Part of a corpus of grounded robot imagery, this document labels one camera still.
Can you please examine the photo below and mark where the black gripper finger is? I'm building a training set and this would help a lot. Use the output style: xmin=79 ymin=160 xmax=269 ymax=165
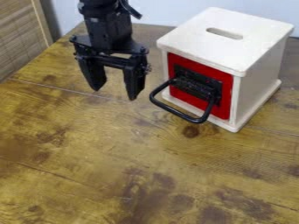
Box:
xmin=78 ymin=57 xmax=107 ymax=91
xmin=125 ymin=66 xmax=146 ymax=101

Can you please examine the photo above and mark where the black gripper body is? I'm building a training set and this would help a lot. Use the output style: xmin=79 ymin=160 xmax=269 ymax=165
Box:
xmin=70 ymin=11 xmax=149 ymax=74

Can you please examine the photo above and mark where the black metal drawer handle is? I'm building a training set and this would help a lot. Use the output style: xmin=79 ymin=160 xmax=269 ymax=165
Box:
xmin=149 ymin=65 xmax=225 ymax=124

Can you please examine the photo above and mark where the red wooden drawer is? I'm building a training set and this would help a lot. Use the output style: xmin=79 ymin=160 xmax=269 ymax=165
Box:
xmin=167 ymin=52 xmax=234 ymax=120

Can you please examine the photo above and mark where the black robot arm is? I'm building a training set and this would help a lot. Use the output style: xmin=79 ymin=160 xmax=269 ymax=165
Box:
xmin=70 ymin=0 xmax=150 ymax=101

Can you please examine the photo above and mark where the wooden panel at left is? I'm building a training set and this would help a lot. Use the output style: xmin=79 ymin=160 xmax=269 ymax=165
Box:
xmin=0 ymin=0 xmax=53 ymax=82

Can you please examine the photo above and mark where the white wooden box cabinet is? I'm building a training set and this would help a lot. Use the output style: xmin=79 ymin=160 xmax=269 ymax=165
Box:
xmin=155 ymin=7 xmax=296 ymax=132

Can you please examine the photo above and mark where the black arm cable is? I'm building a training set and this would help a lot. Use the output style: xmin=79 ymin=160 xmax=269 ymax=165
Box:
xmin=117 ymin=0 xmax=145 ymax=20

